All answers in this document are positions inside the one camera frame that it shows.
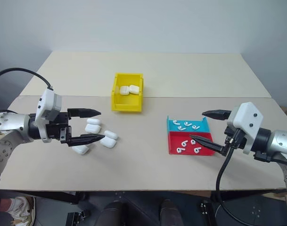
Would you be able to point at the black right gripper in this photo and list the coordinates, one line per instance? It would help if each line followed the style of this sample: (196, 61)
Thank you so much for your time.
(228, 134)

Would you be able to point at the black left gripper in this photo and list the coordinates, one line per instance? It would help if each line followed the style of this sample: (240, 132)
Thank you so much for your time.
(56, 130)

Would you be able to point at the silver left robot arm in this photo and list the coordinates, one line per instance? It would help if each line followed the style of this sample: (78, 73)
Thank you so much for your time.
(13, 122)

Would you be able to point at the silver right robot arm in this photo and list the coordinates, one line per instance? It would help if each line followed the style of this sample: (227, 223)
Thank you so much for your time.
(282, 141)

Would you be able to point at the yellow plastic bin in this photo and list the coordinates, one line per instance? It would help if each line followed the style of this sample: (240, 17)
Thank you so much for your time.
(126, 103)

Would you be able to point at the blue plastic tray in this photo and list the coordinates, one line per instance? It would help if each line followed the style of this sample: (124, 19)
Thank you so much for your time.
(202, 127)

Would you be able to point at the red plastic tray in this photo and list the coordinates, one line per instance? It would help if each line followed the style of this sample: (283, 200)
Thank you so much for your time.
(188, 134)

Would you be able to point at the dark rounded shape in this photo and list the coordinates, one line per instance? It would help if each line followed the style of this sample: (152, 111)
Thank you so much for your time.
(112, 213)
(169, 213)

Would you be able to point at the white sneaker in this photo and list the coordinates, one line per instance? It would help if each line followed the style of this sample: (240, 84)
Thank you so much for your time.
(20, 209)

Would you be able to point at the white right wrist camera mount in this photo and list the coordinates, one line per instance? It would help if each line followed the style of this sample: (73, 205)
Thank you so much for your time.
(245, 117)

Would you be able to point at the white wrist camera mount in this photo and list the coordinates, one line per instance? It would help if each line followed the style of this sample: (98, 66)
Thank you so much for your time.
(47, 101)
(245, 117)

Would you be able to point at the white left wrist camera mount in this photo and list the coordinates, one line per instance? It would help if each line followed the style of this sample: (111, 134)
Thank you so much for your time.
(47, 101)

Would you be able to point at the black table frame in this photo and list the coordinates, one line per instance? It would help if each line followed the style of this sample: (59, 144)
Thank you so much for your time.
(56, 196)

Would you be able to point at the black round base plate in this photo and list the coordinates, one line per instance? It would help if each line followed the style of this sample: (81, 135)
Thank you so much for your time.
(256, 212)

